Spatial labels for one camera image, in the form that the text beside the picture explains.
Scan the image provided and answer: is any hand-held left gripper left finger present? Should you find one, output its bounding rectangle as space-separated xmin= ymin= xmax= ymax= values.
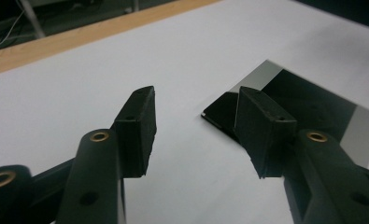
xmin=55 ymin=86 xmax=158 ymax=224

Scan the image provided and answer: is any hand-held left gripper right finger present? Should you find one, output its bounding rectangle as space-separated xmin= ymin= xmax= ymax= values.
xmin=234 ymin=86 xmax=369 ymax=224

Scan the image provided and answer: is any white paper sheet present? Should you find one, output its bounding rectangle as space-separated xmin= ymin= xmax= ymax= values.
xmin=0 ymin=0 xmax=369 ymax=224

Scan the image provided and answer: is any grey metal stand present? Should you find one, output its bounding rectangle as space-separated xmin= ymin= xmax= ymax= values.
xmin=18 ymin=0 xmax=141 ymax=40

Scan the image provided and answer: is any white floor cable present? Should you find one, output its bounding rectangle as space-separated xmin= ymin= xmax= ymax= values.
xmin=0 ymin=8 xmax=27 ymax=50

